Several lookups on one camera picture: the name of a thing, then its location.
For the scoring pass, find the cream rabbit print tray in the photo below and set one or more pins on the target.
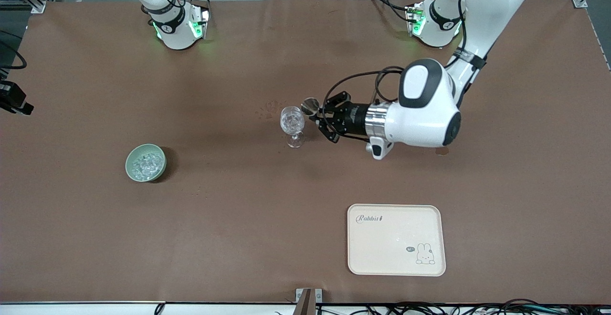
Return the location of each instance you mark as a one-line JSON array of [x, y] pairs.
[[382, 243]]

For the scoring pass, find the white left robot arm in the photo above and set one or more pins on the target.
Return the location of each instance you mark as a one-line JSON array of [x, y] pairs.
[[420, 119]]

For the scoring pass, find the pale green ceramic bowl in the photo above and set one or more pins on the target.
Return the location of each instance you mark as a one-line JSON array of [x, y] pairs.
[[129, 164]]

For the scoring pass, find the clear ice cubes pile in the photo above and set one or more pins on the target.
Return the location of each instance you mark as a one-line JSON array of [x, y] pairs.
[[146, 165]]

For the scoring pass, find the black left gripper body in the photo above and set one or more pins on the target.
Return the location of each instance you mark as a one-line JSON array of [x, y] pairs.
[[355, 118]]

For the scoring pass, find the clear stemmed wine glass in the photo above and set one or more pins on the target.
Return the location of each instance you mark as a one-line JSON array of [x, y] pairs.
[[292, 119]]

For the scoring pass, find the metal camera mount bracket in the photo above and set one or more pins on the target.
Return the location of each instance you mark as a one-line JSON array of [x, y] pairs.
[[309, 300]]

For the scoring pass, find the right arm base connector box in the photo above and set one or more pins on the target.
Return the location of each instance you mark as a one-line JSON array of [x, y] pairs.
[[199, 21]]

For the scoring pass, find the brown table cover sheet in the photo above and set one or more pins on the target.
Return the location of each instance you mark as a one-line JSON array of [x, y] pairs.
[[238, 210]]

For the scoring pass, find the steel double jigger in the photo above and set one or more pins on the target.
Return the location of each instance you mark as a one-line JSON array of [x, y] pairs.
[[310, 107]]

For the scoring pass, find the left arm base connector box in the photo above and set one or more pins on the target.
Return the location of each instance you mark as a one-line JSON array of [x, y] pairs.
[[414, 19]]

